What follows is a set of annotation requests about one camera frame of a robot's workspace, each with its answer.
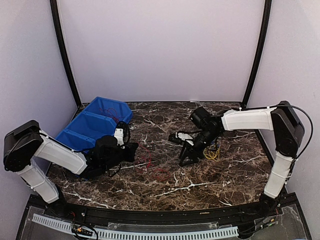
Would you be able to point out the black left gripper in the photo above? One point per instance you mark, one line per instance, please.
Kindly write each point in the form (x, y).
(131, 149)

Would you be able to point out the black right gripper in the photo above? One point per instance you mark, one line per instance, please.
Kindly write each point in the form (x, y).
(189, 152)

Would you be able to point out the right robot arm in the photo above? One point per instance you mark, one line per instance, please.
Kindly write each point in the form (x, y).
(281, 122)

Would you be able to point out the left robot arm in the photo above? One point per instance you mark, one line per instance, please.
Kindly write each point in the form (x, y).
(28, 141)

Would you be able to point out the blue three-compartment plastic bin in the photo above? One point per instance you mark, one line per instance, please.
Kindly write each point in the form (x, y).
(98, 119)

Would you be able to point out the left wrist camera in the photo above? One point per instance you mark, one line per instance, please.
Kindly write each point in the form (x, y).
(122, 134)

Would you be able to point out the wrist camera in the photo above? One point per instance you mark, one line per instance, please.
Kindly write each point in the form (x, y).
(200, 117)
(122, 134)

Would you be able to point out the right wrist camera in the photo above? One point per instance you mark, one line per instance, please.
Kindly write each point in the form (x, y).
(200, 117)

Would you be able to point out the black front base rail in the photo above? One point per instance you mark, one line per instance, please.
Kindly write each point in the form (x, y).
(232, 215)

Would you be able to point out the white slotted cable duct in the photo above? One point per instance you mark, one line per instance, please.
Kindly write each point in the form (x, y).
(121, 231)

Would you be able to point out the black enclosure frame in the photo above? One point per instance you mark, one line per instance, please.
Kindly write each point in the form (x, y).
(161, 50)

